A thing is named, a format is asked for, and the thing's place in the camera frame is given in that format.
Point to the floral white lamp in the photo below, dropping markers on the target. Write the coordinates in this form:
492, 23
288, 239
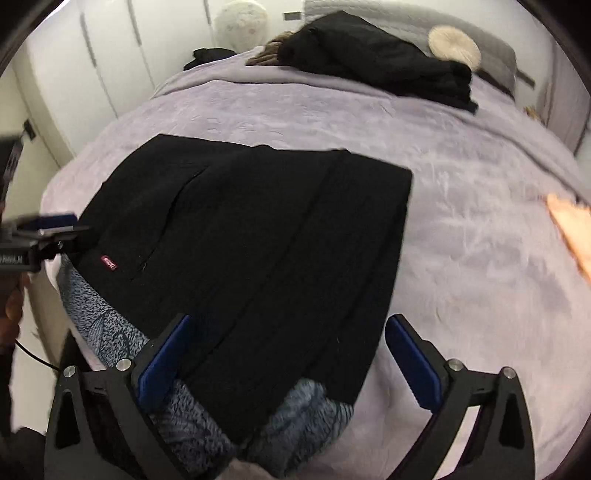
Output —
241, 26

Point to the white wardrobe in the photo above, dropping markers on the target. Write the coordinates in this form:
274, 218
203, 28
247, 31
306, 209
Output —
90, 62

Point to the black pants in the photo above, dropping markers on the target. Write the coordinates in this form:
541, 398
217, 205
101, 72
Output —
284, 261

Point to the black folded clothes pile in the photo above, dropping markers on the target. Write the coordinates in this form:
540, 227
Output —
346, 46

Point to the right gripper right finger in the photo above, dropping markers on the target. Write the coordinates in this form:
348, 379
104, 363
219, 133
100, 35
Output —
500, 445

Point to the black door handle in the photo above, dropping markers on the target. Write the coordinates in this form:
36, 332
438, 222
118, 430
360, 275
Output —
28, 130

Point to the left hand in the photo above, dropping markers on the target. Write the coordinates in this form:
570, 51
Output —
12, 316

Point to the orange garment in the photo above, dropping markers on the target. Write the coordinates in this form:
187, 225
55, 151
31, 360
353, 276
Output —
574, 222

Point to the brown fuzzy garment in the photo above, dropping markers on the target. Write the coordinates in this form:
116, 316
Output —
268, 56

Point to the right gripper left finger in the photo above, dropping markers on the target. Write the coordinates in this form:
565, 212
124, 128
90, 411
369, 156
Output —
99, 425

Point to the lilac curtain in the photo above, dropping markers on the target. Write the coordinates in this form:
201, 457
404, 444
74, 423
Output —
566, 101

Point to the lilac bed blanket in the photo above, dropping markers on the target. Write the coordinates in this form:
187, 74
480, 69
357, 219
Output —
485, 273

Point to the blue grey patterned cloth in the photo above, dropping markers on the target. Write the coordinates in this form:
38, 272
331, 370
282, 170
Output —
306, 422

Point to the black garment beside bed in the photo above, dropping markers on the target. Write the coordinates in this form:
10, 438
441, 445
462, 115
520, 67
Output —
207, 55

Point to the round cream cushion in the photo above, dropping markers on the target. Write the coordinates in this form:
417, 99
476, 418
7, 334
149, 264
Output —
450, 43

